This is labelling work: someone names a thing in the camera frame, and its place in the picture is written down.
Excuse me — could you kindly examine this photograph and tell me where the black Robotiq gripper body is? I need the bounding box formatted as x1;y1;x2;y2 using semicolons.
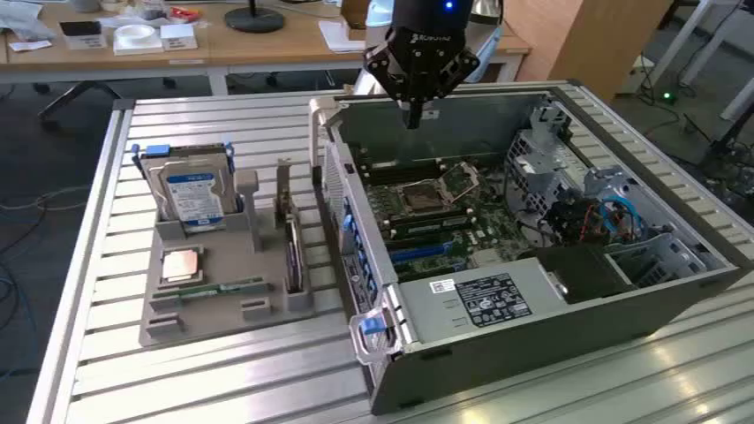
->
386;0;476;104

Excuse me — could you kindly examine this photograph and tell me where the black tripod stand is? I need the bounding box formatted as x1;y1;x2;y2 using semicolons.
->
681;77;754;200

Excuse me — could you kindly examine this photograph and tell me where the blue expansion slot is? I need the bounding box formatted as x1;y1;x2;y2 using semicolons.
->
388;243;457;266

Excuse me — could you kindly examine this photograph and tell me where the plain white box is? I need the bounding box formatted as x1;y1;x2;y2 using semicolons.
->
158;23;197;52

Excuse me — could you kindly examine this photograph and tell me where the metal socket cover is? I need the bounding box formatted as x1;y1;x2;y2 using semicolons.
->
441;161;481;202

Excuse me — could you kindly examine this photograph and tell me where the white card with red print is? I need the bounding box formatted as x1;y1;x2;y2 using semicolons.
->
5;39;54;52

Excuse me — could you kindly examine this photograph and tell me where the blue floor cable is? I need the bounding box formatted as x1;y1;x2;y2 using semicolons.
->
0;211;46;381

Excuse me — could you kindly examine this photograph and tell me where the white box with tape roll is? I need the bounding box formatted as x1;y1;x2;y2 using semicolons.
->
110;24;165;57

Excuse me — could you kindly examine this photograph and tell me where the white box with black top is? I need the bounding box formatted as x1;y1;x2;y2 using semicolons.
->
57;20;108;50

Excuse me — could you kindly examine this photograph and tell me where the blue wire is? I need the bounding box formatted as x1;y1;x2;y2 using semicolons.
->
597;196;648;243

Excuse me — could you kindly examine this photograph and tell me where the grey plastic parts rack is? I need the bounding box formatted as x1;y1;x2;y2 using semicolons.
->
137;170;320;348

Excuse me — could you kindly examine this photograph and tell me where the white paper stack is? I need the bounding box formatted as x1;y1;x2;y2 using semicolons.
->
316;19;370;55

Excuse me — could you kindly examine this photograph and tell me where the wooden desk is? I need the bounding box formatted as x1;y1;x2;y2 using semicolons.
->
0;0;532;85

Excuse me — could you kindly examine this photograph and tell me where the metal disk bay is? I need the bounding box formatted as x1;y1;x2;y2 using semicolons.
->
603;232;708;288

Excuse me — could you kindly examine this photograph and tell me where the CPU socket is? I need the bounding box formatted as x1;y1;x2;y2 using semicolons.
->
399;180;456;218

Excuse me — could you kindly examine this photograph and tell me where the installed RAM stick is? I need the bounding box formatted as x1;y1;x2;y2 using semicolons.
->
386;215;476;238

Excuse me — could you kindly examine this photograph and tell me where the white desk frame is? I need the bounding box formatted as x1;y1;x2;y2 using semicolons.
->
640;0;754;123

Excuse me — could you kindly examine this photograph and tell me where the green RAM stick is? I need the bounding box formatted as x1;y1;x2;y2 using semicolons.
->
154;276;266;299

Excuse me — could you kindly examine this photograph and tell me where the grey power supply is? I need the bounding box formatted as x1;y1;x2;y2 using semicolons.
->
395;258;571;346

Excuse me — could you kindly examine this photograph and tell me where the black chair base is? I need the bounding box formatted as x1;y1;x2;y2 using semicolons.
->
32;77;178;132

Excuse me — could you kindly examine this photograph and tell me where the clear plastic bag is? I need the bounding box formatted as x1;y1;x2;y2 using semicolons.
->
0;2;54;43

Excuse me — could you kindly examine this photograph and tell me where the black round lamp base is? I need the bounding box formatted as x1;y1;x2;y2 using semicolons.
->
222;0;286;34

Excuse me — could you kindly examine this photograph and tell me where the wooden cabinet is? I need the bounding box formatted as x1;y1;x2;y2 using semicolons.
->
499;0;676;102

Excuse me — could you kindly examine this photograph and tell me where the silver chipset heatsink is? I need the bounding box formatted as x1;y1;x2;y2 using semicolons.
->
469;247;505;267

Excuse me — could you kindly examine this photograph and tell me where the black graphics card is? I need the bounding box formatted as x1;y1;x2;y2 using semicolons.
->
270;157;308;296

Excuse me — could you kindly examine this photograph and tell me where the white wall unit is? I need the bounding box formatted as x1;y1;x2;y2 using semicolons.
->
620;55;656;95

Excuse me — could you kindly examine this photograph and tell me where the hard disk with blue label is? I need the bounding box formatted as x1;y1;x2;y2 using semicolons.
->
133;141;237;234

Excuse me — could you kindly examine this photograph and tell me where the green motherboard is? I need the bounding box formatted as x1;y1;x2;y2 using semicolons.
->
352;148;535;284

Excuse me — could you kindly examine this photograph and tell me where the CPU with copper lid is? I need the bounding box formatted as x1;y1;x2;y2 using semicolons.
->
160;249;202;283

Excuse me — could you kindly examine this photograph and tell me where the brown cardboard box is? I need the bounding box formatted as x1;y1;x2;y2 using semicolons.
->
340;0;370;30

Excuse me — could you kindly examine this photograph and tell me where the grey open PC case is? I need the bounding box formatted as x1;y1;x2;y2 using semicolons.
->
308;83;740;416

